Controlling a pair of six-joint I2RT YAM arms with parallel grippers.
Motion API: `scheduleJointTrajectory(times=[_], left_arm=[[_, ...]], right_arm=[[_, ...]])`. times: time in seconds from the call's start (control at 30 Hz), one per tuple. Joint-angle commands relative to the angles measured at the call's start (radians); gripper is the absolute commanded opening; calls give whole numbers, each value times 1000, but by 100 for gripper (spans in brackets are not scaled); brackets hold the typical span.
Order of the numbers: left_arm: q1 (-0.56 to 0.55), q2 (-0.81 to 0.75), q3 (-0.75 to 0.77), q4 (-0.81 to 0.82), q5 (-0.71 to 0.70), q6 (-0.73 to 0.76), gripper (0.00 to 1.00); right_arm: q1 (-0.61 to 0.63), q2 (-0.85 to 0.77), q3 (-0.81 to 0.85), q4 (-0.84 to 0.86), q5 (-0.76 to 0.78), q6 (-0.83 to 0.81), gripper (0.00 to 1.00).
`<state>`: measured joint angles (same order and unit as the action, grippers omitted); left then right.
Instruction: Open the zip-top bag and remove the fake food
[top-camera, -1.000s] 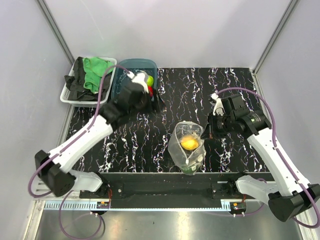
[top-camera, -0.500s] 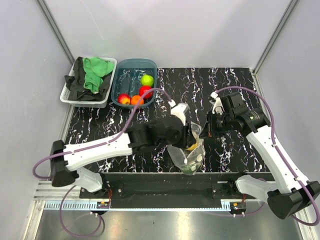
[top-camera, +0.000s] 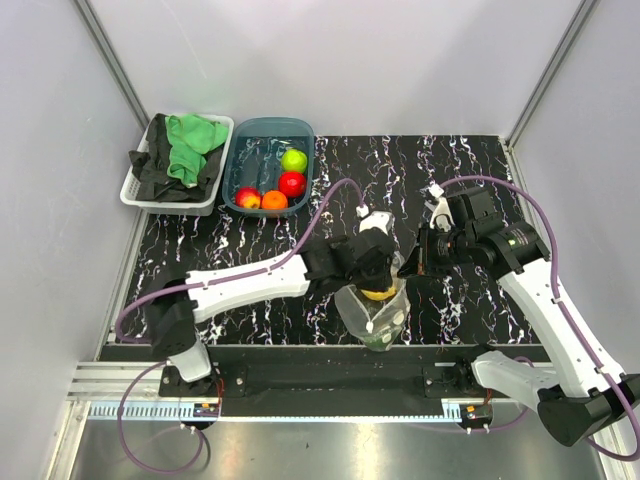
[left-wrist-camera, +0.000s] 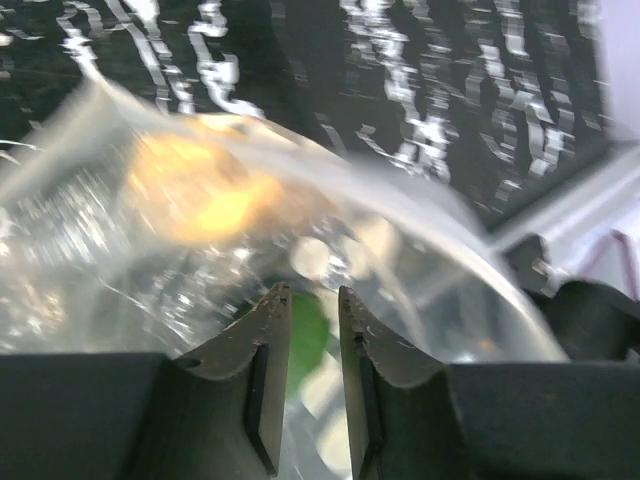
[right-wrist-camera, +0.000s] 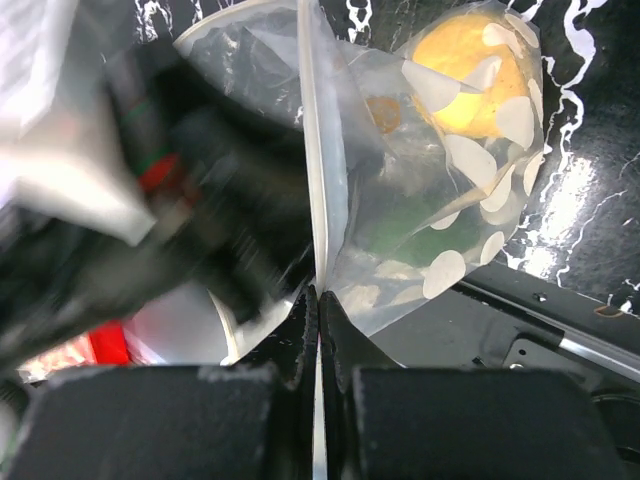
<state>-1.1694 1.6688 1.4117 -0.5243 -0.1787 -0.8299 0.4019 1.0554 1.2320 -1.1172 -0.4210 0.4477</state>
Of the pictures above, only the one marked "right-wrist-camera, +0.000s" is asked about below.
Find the yellow fake lemon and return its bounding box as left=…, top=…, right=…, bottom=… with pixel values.
left=412, top=13, right=527, bottom=138

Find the dark green fake avocado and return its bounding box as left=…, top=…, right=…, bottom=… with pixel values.
left=354, top=198, right=487, bottom=267

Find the clear polka dot zip bag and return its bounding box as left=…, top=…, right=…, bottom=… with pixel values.
left=176, top=1, right=544, bottom=335

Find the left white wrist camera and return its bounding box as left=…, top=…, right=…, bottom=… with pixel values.
left=1, top=64, right=156, bottom=246

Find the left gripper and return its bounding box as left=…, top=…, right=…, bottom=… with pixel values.
left=1, top=44, right=312, bottom=370

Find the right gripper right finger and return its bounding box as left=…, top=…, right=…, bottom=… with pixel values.
left=319, top=292, right=628, bottom=479

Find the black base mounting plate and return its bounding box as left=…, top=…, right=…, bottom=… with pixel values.
left=373, top=264, right=639, bottom=462

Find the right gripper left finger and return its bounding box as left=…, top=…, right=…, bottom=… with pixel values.
left=5, top=287, right=318, bottom=479

